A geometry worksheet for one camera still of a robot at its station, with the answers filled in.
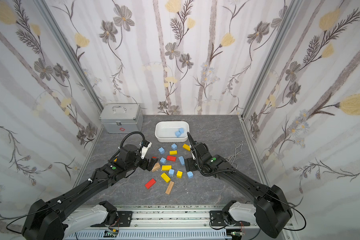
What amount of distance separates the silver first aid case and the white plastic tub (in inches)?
6.1

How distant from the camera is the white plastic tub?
1.06 meters

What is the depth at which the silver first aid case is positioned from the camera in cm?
101
